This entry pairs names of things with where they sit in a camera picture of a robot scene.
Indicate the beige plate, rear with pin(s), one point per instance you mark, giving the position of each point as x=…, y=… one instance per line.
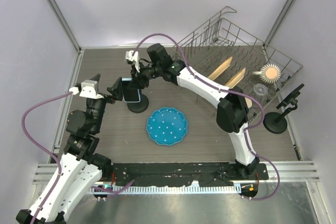
x=220, y=69

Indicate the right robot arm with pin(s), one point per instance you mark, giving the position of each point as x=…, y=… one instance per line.
x=231, y=106

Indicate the clear glass cup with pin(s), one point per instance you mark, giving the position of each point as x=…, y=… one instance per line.
x=260, y=89

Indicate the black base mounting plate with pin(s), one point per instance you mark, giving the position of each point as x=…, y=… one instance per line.
x=208, y=174

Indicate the beige plate, front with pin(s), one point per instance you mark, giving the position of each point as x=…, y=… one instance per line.
x=233, y=81

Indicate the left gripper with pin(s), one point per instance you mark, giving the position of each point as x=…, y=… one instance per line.
x=116, y=90

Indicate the blue mug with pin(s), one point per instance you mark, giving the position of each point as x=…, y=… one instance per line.
x=249, y=103

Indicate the black phone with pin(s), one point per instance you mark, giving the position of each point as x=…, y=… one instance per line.
x=291, y=98

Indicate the black phone stand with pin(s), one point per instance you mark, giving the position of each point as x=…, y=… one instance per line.
x=275, y=122
x=139, y=107

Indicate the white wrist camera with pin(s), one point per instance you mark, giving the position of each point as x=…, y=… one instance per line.
x=86, y=89
x=132, y=57

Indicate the blue polka dot plate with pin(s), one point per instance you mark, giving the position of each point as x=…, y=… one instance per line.
x=167, y=126

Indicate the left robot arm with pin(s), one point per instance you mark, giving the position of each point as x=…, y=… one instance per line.
x=79, y=167

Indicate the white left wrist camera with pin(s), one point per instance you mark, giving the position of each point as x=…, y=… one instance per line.
x=86, y=89

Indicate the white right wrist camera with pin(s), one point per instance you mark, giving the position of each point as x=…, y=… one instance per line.
x=132, y=57

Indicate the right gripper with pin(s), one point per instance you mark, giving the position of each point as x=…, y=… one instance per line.
x=138, y=81

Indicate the beige plate, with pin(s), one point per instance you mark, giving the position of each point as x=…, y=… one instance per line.
x=220, y=69
x=233, y=81

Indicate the grey wire dish rack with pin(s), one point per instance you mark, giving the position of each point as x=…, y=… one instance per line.
x=218, y=38

